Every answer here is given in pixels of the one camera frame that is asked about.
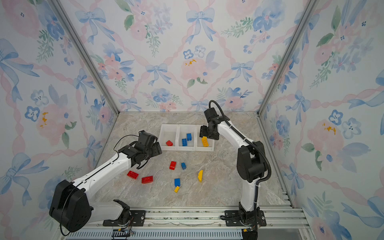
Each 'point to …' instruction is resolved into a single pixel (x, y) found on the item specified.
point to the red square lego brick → (172, 165)
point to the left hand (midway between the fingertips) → (155, 148)
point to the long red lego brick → (147, 179)
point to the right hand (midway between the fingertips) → (205, 134)
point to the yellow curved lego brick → (200, 175)
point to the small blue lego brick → (183, 166)
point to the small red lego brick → (169, 143)
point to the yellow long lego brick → (204, 141)
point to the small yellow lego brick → (176, 190)
